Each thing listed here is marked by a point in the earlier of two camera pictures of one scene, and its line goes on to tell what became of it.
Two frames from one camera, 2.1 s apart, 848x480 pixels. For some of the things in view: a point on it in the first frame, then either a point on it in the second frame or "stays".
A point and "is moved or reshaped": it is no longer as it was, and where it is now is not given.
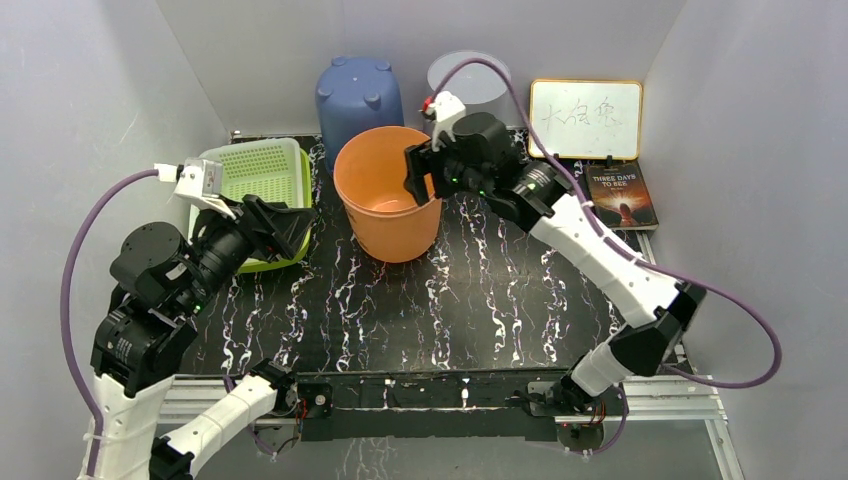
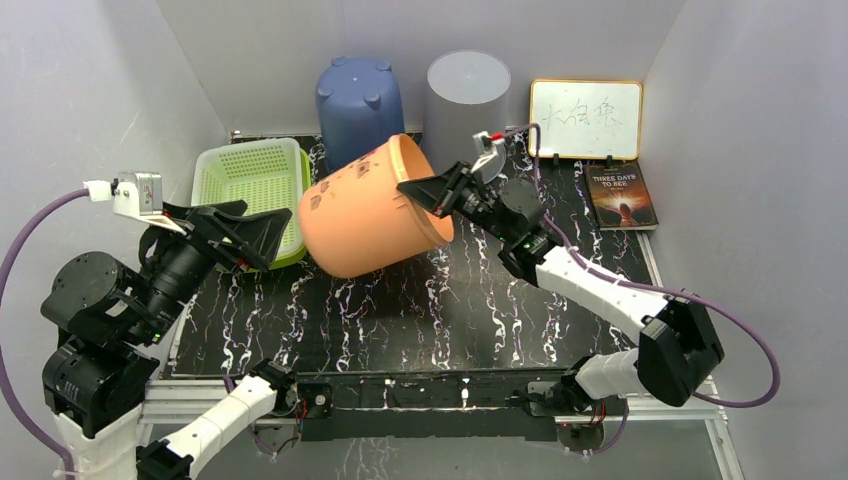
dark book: x=620 y=196 stays
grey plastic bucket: x=479 y=87 stays
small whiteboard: x=587 y=120 stays
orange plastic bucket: x=385 y=219 is moved or reshaped
